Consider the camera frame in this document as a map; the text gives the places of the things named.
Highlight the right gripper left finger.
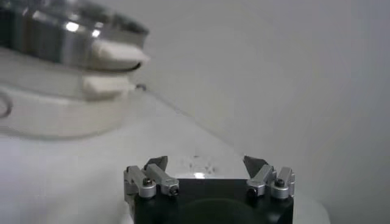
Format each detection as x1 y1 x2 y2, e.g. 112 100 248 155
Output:
123 155 180 201

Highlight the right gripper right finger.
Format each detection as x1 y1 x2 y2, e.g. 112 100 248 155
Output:
243 155 296 200

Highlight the stainless steel steamer basket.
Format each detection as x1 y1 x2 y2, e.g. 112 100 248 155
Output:
0 0 151 73

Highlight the white electric cooker base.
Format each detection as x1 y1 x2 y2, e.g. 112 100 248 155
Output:
0 47 138 139

